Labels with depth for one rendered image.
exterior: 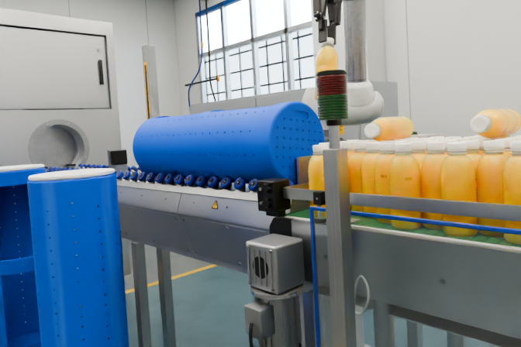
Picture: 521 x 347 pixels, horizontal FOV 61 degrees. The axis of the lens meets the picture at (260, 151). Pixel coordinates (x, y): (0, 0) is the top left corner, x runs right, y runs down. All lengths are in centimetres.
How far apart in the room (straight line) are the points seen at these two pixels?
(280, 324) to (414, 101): 341
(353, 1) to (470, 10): 220
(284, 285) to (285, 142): 48
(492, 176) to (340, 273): 37
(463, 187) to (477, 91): 314
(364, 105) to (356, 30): 35
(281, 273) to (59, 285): 77
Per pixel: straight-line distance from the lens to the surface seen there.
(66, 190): 153
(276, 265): 111
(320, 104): 91
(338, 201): 92
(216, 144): 156
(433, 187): 106
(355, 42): 213
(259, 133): 140
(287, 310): 119
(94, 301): 161
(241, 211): 152
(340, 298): 98
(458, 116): 418
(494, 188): 102
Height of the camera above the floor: 115
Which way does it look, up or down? 3 degrees down
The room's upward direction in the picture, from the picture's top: 3 degrees counter-clockwise
